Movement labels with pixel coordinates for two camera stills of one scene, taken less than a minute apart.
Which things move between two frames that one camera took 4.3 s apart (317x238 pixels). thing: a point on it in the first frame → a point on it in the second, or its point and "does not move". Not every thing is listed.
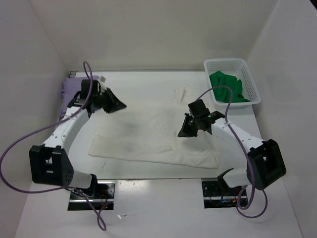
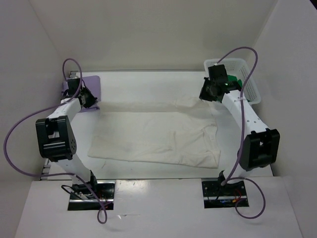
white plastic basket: [236, 73] does not move
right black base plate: [217, 196] does not move
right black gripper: [194, 121] → [206, 91]
